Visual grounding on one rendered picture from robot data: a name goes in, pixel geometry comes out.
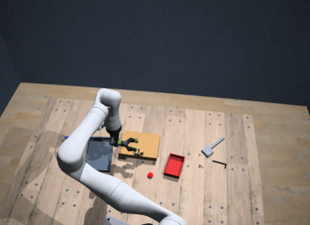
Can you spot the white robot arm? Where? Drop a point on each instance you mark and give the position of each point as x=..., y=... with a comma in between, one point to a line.
x=110, y=189

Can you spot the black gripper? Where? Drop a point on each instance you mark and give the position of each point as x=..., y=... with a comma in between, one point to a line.
x=114, y=135

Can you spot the red open tray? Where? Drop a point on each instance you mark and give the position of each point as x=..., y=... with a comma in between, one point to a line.
x=174, y=165

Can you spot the light wooden bench board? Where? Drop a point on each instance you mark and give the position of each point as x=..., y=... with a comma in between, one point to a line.
x=146, y=141

